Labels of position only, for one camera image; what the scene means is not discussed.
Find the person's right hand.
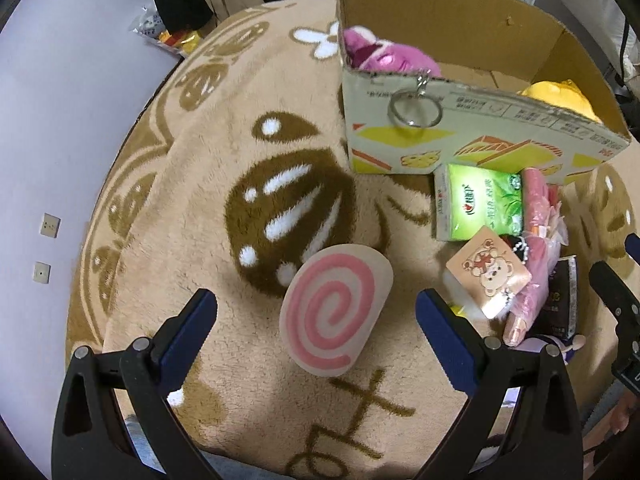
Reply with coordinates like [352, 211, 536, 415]
[582, 391, 640, 480]

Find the small purple doll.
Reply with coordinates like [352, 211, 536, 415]
[520, 332, 586, 364]

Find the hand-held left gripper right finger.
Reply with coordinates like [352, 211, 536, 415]
[415, 288, 584, 480]

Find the green tissue pack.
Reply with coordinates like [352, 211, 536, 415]
[433, 163, 524, 244]

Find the metal key ring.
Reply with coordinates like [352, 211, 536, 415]
[388, 72, 444, 129]

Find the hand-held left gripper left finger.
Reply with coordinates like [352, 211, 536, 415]
[52, 288, 219, 480]

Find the bear print squishy toast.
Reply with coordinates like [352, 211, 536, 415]
[444, 226, 532, 319]

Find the printed cardboard box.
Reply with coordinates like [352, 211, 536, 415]
[334, 0, 634, 187]

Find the pink swirl plush cushion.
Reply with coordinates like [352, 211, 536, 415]
[279, 243, 394, 377]

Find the white patterned snack bag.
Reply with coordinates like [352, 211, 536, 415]
[131, 6, 166, 41]

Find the dark printed packet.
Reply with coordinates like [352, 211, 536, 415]
[542, 256, 580, 339]

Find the purple plush toy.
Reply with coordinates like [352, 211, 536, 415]
[342, 25, 444, 79]

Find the yellow plush toy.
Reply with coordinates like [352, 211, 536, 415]
[517, 79, 604, 124]

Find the red yellow snack bag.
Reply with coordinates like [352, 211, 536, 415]
[157, 29, 204, 56]

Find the round beige plush rug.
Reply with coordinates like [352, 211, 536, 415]
[65, 0, 640, 480]

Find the pink packaged toy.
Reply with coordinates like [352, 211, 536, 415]
[502, 167, 569, 349]

